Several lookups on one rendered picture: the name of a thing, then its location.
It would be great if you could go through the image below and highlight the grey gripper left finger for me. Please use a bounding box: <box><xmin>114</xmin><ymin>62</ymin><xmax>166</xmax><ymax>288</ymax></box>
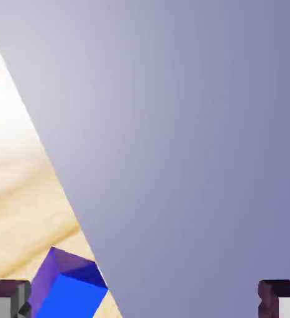
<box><xmin>0</xmin><ymin>279</ymin><xmax>32</xmax><ymax>318</ymax></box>

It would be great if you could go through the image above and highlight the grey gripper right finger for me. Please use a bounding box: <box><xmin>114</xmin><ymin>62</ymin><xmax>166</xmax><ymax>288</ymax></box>
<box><xmin>257</xmin><ymin>279</ymin><xmax>290</xmax><ymax>318</ymax></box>

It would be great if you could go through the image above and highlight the small blue cube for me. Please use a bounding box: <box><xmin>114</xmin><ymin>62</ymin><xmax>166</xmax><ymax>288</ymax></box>
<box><xmin>27</xmin><ymin>246</ymin><xmax>109</xmax><ymax>318</ymax></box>

